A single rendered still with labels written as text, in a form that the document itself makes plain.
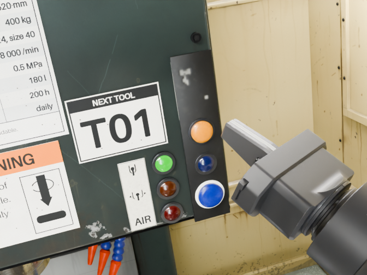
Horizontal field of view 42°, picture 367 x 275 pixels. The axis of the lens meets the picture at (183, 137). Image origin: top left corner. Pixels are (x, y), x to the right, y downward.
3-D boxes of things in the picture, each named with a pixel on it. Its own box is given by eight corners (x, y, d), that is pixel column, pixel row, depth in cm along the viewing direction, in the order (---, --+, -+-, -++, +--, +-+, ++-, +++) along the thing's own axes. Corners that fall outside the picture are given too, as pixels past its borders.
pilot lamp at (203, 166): (217, 171, 55) (214, 153, 54) (199, 175, 54) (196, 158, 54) (215, 168, 55) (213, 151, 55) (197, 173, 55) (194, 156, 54)
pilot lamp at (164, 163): (175, 171, 53) (172, 153, 53) (156, 175, 53) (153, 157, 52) (173, 168, 54) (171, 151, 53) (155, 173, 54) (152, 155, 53)
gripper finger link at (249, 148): (231, 115, 49) (278, 153, 46) (223, 138, 51) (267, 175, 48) (222, 120, 48) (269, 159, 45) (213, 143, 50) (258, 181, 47)
